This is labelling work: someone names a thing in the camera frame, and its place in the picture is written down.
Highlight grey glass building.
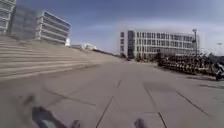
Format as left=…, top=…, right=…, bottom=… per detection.
left=7, top=4, right=38, bottom=42

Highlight wide concrete steps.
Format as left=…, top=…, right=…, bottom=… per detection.
left=0, top=34, right=124, bottom=81

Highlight white many-windowed building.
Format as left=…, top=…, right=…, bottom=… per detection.
left=119, top=29, right=198, bottom=60

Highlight lamp pole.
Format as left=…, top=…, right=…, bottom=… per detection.
left=192, top=28, right=199, bottom=56

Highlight low white building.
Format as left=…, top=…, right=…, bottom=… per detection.
left=71, top=43, right=98, bottom=51

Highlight robot's own part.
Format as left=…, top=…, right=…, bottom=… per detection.
left=70, top=119, right=81, bottom=128
left=134, top=118, right=148, bottom=128

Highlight row of parked bicycles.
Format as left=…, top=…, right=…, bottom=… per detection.
left=157, top=53, right=224, bottom=81

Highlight white banded building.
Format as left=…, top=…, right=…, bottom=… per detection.
left=35, top=10, right=72, bottom=46

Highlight grey paved plaza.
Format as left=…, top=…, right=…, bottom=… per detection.
left=0, top=59, right=224, bottom=128

